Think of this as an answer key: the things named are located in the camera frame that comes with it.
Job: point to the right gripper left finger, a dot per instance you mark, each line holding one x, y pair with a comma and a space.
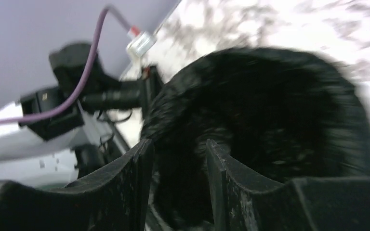
113, 198

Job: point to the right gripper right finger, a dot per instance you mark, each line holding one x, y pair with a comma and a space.
244, 200

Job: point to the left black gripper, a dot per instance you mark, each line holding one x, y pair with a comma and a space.
101, 91

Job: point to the black plastic trash bag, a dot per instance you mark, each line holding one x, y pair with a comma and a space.
283, 113

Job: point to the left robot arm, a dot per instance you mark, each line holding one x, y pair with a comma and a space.
81, 139

